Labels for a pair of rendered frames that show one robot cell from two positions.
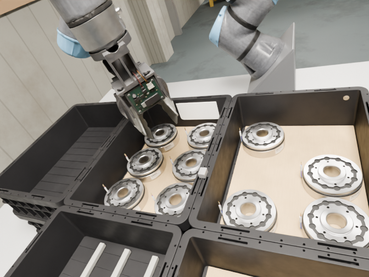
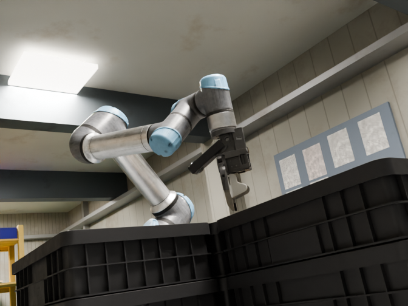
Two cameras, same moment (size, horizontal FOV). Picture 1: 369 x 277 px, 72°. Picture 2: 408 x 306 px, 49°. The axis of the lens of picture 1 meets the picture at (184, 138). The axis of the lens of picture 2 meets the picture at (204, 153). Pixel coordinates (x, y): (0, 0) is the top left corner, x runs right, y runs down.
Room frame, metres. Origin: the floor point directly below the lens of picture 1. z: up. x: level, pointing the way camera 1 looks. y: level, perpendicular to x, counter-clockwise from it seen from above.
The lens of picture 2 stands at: (0.09, 1.14, 0.80)
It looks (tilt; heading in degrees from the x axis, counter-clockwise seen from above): 17 degrees up; 291
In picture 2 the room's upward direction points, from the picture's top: 10 degrees counter-clockwise
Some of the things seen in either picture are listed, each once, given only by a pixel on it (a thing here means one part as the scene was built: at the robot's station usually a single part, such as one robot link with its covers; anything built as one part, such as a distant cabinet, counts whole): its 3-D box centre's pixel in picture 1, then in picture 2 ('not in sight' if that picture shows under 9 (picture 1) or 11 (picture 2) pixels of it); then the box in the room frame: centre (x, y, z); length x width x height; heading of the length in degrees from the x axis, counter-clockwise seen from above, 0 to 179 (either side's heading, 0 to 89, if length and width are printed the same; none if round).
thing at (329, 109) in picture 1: (289, 167); not in sight; (0.34, -0.18, 0.87); 0.40 x 0.30 x 0.11; 147
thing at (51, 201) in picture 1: (71, 143); (104, 250); (0.67, 0.32, 0.92); 0.40 x 0.30 x 0.02; 147
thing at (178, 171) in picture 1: (191, 164); not in sight; (0.46, 0.01, 0.86); 0.10 x 0.10 x 0.01
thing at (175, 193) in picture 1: (175, 199); not in sight; (0.37, 0.06, 0.86); 0.05 x 0.05 x 0.01
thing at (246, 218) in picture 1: (248, 209); not in sight; (0.29, -0.07, 0.86); 0.05 x 0.05 x 0.01
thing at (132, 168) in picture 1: (144, 161); not in sight; (0.54, 0.12, 0.86); 0.10 x 0.10 x 0.01
